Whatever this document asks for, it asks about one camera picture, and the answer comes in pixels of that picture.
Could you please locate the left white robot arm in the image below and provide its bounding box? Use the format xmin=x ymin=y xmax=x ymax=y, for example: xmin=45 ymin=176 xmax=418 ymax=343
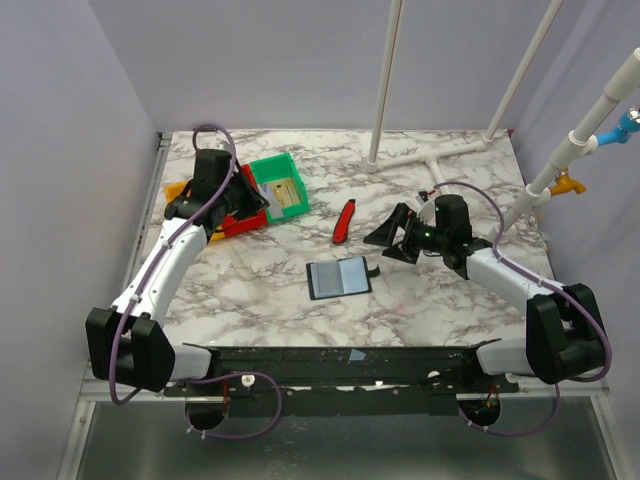
xmin=85 ymin=149 xmax=268 ymax=395

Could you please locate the red black utility knife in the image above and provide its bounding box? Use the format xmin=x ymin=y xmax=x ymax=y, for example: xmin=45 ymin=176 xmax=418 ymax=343
xmin=332 ymin=199 xmax=356 ymax=245

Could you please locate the black leather card holder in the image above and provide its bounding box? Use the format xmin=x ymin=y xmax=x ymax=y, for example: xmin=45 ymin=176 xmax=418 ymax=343
xmin=306 ymin=256 xmax=380 ymax=300

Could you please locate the white pipe with blue fitting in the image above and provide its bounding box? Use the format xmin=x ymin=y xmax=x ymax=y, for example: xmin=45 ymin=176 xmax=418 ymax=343
xmin=489 ymin=48 xmax=639 ymax=241

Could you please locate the black metal base rail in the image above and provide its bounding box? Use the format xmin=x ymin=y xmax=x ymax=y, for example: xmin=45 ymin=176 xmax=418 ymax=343
xmin=164 ymin=347 xmax=518 ymax=417

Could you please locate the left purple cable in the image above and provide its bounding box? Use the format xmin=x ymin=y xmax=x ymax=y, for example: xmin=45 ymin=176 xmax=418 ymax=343
xmin=108 ymin=124 xmax=284 ymax=441

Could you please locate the beige card in green bin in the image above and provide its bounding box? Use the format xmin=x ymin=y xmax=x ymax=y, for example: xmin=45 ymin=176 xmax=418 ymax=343
xmin=269 ymin=177 xmax=301 ymax=209

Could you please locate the white pvc pipe frame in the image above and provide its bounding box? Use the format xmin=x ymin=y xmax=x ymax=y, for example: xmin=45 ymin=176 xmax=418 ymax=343
xmin=362 ymin=0 xmax=564 ymax=183

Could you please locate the green plastic bin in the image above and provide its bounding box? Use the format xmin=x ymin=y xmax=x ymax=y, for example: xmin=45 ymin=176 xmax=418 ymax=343
xmin=249 ymin=152 xmax=310 ymax=224

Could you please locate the red plastic bin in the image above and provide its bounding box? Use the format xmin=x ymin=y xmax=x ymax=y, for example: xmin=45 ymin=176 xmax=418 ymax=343
xmin=217 ymin=165 xmax=267 ymax=236

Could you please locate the yellow plastic bin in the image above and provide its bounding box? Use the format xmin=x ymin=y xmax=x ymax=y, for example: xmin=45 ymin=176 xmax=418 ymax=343
xmin=164 ymin=180 xmax=228 ymax=241

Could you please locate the aluminium extrusion rail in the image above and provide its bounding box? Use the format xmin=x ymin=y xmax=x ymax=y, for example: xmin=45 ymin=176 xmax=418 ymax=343
xmin=79 ymin=369 xmax=610 ymax=403

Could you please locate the white vip card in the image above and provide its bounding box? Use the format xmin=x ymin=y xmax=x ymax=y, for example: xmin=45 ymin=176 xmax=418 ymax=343
xmin=259 ymin=184 xmax=284 ymax=219

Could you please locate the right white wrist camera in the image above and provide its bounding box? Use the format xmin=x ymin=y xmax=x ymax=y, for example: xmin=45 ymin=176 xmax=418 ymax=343
xmin=416 ymin=191 xmax=435 ymax=223

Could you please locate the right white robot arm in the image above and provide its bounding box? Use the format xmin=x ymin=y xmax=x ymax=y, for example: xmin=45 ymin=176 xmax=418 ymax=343
xmin=364 ymin=194 xmax=611 ymax=392

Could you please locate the yellow pipe fitting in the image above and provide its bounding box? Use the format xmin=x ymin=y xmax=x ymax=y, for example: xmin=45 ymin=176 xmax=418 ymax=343
xmin=549 ymin=168 xmax=586 ymax=197

